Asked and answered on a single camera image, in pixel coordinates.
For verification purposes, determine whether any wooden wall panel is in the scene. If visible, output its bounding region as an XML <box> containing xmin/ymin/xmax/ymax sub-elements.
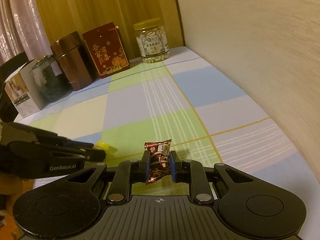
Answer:
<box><xmin>36</xmin><ymin>0</ymin><xmax>184</xmax><ymax>59</ymax></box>

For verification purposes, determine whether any white product box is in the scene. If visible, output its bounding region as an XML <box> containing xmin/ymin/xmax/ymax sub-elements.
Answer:
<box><xmin>4</xmin><ymin>59</ymin><xmax>47</xmax><ymax>118</ymax></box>

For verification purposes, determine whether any black chair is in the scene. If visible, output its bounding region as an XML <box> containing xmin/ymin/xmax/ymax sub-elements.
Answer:
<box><xmin>0</xmin><ymin>51</ymin><xmax>29</xmax><ymax>123</ymax></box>

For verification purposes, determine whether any pink curtain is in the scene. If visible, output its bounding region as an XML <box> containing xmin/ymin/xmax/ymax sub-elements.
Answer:
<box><xmin>1</xmin><ymin>0</ymin><xmax>52</xmax><ymax>63</ymax></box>

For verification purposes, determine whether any yellow green candy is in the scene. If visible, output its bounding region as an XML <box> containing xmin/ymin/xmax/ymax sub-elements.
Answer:
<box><xmin>94</xmin><ymin>141</ymin><xmax>118</xmax><ymax>155</ymax></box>

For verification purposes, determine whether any dark red foil candy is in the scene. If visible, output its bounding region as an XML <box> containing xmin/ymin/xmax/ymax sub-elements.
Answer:
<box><xmin>144</xmin><ymin>139</ymin><xmax>172</xmax><ymax>185</ymax></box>

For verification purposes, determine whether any clear jar of nuts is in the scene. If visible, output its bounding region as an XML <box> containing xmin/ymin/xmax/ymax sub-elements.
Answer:
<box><xmin>133</xmin><ymin>17</ymin><xmax>170</xmax><ymax>63</ymax></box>

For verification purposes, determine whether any red gold gift box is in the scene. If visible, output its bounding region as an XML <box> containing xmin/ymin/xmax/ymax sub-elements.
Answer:
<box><xmin>82</xmin><ymin>22</ymin><xmax>130</xmax><ymax>78</ymax></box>

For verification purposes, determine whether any person's left hand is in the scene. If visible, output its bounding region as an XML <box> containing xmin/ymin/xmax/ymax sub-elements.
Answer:
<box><xmin>0</xmin><ymin>172</ymin><xmax>23</xmax><ymax>213</ymax></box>

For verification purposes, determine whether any dark green glass jar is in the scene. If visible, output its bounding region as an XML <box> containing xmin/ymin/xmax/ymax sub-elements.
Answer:
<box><xmin>30</xmin><ymin>54</ymin><xmax>72</xmax><ymax>103</ymax></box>

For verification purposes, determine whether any brown metal canister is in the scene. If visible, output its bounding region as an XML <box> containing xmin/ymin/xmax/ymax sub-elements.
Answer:
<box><xmin>50</xmin><ymin>31</ymin><xmax>97</xmax><ymax>91</ymax></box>

